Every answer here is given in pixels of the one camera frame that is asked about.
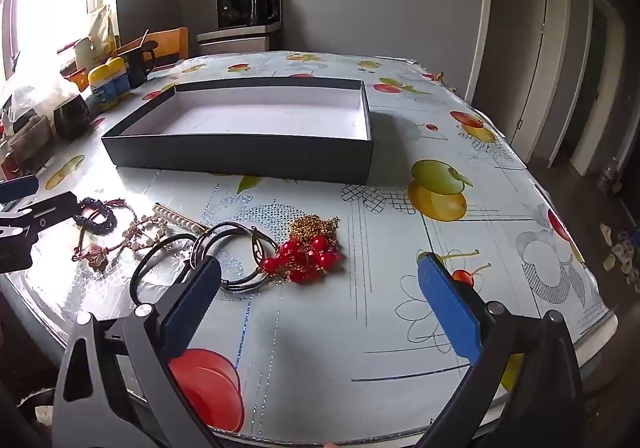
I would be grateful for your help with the dark round cup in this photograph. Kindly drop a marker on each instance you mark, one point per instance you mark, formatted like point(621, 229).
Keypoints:
point(71, 117)

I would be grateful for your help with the black tea bar machine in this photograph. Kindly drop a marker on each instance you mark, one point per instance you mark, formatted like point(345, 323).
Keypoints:
point(247, 13)

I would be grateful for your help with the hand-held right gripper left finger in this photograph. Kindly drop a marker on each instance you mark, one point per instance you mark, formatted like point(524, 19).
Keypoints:
point(192, 308)

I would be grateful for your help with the white cup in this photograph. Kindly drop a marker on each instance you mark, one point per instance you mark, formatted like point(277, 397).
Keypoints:
point(82, 53)

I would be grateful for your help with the pearl hair pin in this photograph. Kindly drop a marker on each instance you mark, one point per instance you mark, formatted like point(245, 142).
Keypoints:
point(180, 220)

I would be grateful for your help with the white plastic bag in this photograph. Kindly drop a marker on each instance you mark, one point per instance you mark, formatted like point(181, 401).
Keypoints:
point(40, 95)

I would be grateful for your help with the white door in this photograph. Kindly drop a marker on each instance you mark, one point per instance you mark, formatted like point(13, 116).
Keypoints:
point(510, 53)

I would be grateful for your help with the wooden chair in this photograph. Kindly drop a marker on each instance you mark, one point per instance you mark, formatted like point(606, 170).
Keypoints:
point(167, 45)

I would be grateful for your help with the fruit print plastic tablecloth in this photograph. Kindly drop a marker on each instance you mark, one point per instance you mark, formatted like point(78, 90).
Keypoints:
point(320, 328)

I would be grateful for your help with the yellow capped blue bottle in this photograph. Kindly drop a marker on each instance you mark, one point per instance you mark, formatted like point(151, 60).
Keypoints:
point(121, 80)
point(102, 88)

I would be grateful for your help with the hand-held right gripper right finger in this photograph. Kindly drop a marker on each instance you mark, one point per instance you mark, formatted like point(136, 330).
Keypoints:
point(447, 308)

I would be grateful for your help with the black cardboard box tray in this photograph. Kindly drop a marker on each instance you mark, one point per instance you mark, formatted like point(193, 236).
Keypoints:
point(240, 155)

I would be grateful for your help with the yellow paper bag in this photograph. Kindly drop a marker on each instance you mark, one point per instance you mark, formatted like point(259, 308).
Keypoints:
point(102, 30)

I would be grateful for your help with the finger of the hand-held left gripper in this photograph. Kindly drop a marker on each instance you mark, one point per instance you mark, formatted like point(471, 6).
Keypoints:
point(45, 214)
point(17, 189)

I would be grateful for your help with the slippers on floor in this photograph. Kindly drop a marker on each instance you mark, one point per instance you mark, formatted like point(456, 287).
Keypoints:
point(622, 253)

